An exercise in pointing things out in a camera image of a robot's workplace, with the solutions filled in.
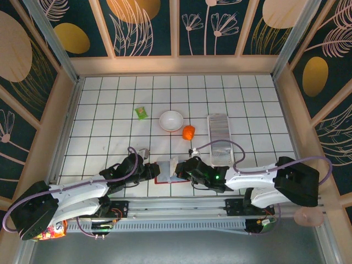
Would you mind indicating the red card holder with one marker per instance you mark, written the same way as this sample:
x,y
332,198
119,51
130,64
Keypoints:
x,y
165,171

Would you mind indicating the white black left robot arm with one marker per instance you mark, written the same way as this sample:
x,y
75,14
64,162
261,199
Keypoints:
x,y
77,206

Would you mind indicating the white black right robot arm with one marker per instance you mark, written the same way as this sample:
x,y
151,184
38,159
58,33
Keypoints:
x,y
253,176

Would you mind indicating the clear plastic card tray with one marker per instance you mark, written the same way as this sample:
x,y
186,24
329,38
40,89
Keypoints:
x,y
220,129

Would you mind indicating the orange toy fruit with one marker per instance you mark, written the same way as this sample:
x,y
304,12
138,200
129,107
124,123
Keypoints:
x,y
188,132

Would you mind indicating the white bowl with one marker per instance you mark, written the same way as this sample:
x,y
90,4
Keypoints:
x,y
171,121

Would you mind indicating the green snack packet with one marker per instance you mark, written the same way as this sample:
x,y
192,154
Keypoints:
x,y
141,112

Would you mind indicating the black electronics box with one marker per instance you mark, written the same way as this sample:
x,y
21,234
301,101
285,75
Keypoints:
x,y
261,225
103,226

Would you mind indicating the colourful snack bag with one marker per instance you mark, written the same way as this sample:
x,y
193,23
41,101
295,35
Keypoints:
x,y
55,232

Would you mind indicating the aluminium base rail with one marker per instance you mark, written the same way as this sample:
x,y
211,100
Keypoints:
x,y
176,209

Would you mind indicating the aluminium frame post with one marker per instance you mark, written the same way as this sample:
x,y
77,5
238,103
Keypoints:
x,y
55,44
296,38

